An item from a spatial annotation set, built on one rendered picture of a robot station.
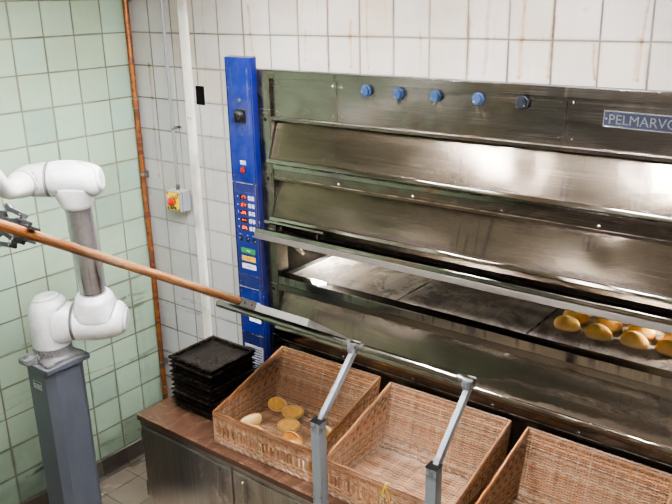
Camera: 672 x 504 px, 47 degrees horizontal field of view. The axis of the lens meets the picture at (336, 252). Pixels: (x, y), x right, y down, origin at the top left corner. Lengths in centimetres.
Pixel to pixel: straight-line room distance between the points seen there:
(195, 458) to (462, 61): 201
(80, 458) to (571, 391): 204
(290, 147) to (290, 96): 21
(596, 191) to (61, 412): 225
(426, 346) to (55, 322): 149
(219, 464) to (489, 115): 181
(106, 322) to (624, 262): 196
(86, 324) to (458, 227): 151
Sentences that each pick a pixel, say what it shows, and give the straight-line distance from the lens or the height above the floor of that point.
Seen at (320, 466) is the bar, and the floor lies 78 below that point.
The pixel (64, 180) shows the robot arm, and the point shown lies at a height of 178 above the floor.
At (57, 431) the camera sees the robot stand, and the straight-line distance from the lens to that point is 349.
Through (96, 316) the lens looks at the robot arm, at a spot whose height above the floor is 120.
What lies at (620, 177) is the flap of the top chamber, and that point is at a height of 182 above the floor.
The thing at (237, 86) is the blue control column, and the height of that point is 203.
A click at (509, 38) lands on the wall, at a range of 273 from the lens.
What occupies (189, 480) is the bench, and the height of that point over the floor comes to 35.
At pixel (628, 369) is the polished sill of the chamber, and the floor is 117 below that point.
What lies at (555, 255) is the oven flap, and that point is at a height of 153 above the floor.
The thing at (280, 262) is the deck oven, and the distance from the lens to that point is 356.
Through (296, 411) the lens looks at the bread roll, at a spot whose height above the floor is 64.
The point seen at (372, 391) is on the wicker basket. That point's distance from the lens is 338.
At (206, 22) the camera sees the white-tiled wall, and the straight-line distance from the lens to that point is 360.
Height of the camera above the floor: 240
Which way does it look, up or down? 18 degrees down
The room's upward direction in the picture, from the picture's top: 1 degrees counter-clockwise
